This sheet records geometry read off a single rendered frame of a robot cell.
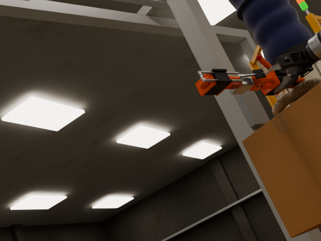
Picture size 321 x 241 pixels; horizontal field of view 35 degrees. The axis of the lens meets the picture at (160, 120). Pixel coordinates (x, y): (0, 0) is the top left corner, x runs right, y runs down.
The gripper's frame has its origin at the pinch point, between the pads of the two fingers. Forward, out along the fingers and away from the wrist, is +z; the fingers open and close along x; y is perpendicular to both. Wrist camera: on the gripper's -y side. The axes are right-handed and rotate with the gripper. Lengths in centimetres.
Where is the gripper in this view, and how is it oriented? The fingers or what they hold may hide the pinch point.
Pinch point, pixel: (271, 82)
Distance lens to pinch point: 193.0
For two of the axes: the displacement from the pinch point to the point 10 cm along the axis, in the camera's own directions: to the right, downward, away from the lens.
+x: -3.8, -8.6, 3.4
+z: -5.9, 5.1, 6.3
